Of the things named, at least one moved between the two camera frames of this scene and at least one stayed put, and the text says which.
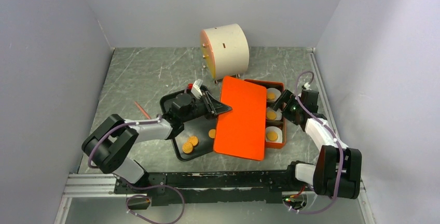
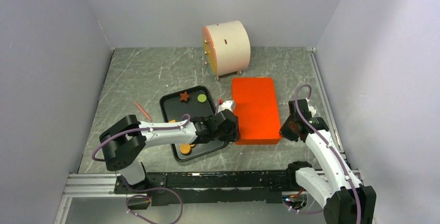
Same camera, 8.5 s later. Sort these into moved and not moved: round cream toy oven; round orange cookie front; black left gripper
Moved: black left gripper
Not moved: round cream toy oven; round orange cookie front
